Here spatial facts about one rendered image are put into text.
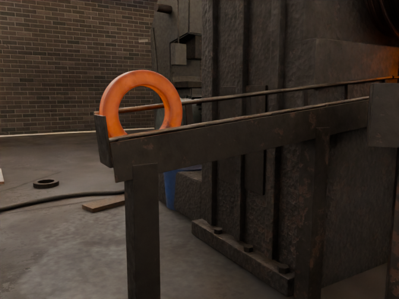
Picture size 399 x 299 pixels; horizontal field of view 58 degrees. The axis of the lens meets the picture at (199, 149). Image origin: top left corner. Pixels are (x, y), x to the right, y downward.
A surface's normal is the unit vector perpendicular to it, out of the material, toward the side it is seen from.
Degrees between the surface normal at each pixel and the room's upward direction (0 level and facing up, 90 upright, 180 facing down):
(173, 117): 90
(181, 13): 90
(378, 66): 90
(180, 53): 90
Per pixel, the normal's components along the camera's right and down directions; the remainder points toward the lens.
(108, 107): 0.51, 0.13
